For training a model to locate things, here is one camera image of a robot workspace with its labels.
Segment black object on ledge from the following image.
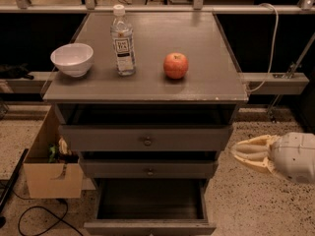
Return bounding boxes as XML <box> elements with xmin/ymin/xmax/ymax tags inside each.
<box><xmin>0</xmin><ymin>63</ymin><xmax>34</xmax><ymax>80</ymax></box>

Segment black bar on floor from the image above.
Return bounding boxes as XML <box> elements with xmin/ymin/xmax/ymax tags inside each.
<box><xmin>0</xmin><ymin>148</ymin><xmax>29</xmax><ymax>213</ymax></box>

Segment metal window rail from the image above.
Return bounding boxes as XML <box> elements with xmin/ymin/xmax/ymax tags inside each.
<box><xmin>0</xmin><ymin>5</ymin><xmax>315</xmax><ymax>15</ymax></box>

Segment grey drawer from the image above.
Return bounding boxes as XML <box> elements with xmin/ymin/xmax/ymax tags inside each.
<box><xmin>59</xmin><ymin>125</ymin><xmax>232</xmax><ymax>151</ymax></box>
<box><xmin>84</xmin><ymin>179</ymin><xmax>216</xmax><ymax>236</ymax></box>
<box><xmin>79</xmin><ymin>159</ymin><xmax>219</xmax><ymax>179</ymax></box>

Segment metal support strut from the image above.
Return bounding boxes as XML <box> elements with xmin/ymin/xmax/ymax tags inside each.
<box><xmin>267</xmin><ymin>32</ymin><xmax>315</xmax><ymax>123</ymax></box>

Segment clear plastic water bottle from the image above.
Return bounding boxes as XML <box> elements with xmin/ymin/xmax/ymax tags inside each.
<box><xmin>110</xmin><ymin>4</ymin><xmax>136</xmax><ymax>76</ymax></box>

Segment grey drawer cabinet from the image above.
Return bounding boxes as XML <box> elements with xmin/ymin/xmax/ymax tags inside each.
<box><xmin>42</xmin><ymin>11</ymin><xmax>249</xmax><ymax>195</ymax></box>

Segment grey middle drawer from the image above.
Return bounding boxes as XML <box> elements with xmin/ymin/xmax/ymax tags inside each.
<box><xmin>79</xmin><ymin>159</ymin><xmax>219</xmax><ymax>179</ymax></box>

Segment red apple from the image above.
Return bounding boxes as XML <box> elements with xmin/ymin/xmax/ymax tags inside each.
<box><xmin>163</xmin><ymin>53</ymin><xmax>188</xmax><ymax>80</ymax></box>

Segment items inside cardboard box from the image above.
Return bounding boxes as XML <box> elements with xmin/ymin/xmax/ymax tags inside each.
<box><xmin>48</xmin><ymin>138</ymin><xmax>78</xmax><ymax>163</ymax></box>

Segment white hanging cable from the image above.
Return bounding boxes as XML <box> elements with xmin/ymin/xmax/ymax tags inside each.
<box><xmin>245</xmin><ymin>2</ymin><xmax>280</xmax><ymax>94</ymax></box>

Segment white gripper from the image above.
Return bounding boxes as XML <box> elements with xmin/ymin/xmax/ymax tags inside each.
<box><xmin>230</xmin><ymin>132</ymin><xmax>315</xmax><ymax>184</ymax></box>

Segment grey top drawer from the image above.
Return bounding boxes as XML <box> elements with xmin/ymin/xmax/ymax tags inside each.
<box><xmin>59</xmin><ymin>125</ymin><xmax>232</xmax><ymax>151</ymax></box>

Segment white bowl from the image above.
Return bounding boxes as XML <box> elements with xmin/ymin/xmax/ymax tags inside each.
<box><xmin>50</xmin><ymin>43</ymin><xmax>94</xmax><ymax>78</ymax></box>

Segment cardboard box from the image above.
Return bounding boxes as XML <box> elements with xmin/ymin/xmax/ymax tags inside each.
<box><xmin>24</xmin><ymin>108</ymin><xmax>83</xmax><ymax>199</ymax></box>

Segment grey bottom drawer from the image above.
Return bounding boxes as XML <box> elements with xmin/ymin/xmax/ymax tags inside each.
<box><xmin>84</xmin><ymin>179</ymin><xmax>216</xmax><ymax>236</ymax></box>

